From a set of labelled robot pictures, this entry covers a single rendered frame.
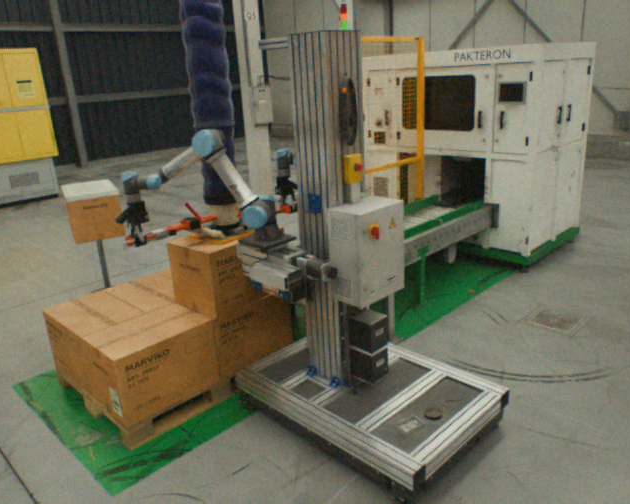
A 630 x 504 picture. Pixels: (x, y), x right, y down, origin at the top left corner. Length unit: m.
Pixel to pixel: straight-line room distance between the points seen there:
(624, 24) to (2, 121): 10.60
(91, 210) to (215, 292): 1.98
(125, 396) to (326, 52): 1.97
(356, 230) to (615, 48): 9.47
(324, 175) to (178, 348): 1.26
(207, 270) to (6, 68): 7.69
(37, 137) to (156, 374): 7.75
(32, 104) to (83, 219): 5.75
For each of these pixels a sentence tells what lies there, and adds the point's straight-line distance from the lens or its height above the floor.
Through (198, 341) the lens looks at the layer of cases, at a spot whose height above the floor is 0.45.
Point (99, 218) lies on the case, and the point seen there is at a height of 0.80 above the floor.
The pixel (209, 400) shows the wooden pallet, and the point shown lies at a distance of 3.43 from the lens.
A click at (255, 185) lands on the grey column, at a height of 0.95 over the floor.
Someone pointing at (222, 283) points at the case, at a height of 0.74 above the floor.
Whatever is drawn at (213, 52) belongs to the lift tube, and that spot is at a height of 1.99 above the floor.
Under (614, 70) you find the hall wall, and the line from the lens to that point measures 11.59.
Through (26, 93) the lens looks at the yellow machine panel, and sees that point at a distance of 10.41.
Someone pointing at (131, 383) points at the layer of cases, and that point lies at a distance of 3.06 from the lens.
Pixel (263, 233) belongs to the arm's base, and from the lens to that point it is 2.82.
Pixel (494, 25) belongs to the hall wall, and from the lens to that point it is 12.54.
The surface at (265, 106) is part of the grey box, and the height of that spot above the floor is 1.61.
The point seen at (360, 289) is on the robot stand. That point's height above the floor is 0.86.
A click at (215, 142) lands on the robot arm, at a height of 1.57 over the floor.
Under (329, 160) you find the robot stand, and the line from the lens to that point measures 2.61.
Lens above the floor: 1.86
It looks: 19 degrees down
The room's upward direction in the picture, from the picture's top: 4 degrees counter-clockwise
